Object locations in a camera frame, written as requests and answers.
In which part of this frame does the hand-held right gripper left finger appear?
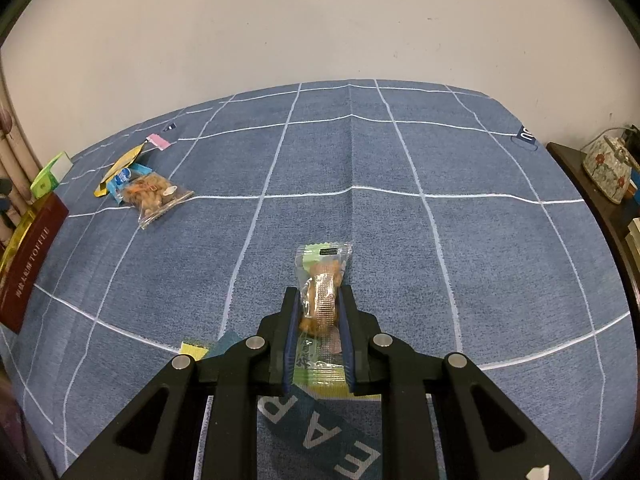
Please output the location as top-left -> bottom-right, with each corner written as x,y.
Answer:
60,286 -> 301,480

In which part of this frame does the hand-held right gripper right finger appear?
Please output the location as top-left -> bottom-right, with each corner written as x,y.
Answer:
339,284 -> 583,480

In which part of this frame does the green clear pastry packet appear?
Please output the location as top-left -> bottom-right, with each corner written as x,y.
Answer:
294,242 -> 353,397

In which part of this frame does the blue grid printed blanket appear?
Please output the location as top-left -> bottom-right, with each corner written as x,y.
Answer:
0,79 -> 632,480

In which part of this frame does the clear packet of nuts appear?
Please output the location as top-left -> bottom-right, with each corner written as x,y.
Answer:
121,171 -> 195,230

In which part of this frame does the blue snack packet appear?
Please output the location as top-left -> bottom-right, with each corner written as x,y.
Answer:
107,164 -> 151,204

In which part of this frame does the yellow snack packet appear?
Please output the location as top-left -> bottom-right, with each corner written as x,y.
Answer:
94,142 -> 148,198

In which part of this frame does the dark red candy box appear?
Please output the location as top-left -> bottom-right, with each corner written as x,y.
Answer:
0,192 -> 69,335

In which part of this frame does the dark wooden side table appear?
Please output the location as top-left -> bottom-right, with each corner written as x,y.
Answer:
546,141 -> 640,306

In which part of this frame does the gold tray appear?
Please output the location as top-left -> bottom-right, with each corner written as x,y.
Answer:
0,207 -> 38,273

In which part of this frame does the green and white box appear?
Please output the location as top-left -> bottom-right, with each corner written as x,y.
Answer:
30,152 -> 73,200

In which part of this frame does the stack of books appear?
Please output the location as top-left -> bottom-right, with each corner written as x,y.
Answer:
625,216 -> 640,271

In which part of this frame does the floral ceramic teapot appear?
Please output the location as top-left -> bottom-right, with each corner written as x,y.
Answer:
582,127 -> 640,205

